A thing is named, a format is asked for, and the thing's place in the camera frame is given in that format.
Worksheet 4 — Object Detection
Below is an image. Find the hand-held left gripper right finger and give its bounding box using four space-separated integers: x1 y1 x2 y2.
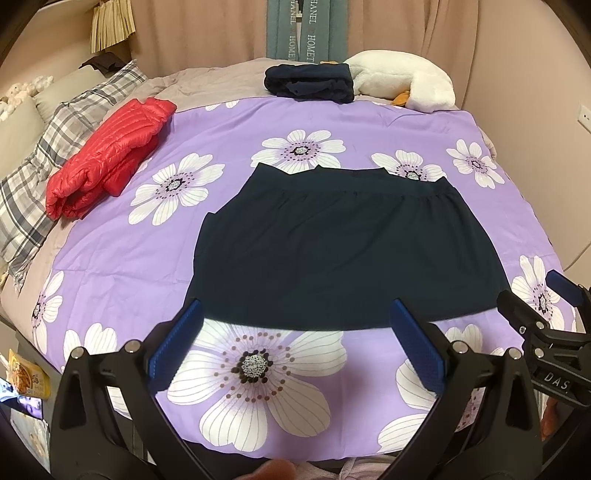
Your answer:
383 299 544 480

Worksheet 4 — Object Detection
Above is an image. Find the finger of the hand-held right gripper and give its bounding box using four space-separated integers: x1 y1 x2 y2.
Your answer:
546 270 591 325
498 290 570 340

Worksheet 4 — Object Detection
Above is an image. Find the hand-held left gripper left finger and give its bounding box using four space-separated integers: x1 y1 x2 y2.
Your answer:
50 299 204 480

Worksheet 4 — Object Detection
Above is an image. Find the navy zip jacket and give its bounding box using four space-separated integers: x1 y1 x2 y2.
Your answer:
185 162 513 332

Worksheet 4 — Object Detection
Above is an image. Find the person's left hand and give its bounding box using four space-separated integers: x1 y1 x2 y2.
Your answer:
242 460 296 480

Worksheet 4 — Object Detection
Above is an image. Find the yellow snack packet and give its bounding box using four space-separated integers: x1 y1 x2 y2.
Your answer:
7 351 51 398

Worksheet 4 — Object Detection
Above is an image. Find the white paper packet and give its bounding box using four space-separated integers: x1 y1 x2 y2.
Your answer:
9 408 49 462

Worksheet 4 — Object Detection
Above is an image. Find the red down jacket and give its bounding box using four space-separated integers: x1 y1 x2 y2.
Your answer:
45 98 177 220

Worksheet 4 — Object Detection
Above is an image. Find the purple floral blanket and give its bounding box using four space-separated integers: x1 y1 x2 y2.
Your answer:
30 95 578 467

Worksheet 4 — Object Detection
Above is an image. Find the grey plaid pillow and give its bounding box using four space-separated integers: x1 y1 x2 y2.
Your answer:
0 60 148 291

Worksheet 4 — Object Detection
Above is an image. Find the beige pillow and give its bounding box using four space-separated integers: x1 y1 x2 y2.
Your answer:
0 95 44 176
34 65 100 123

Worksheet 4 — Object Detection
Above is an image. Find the white plush goose toy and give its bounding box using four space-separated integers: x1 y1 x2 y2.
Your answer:
344 50 455 112

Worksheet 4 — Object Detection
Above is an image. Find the folded navy garment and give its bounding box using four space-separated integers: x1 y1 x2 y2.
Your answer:
264 62 355 103

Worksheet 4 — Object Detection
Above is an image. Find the dark brown cloth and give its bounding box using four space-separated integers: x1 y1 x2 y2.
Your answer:
81 52 132 73

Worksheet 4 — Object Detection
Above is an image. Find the beige curtain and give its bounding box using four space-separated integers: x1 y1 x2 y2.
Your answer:
131 0 467 97

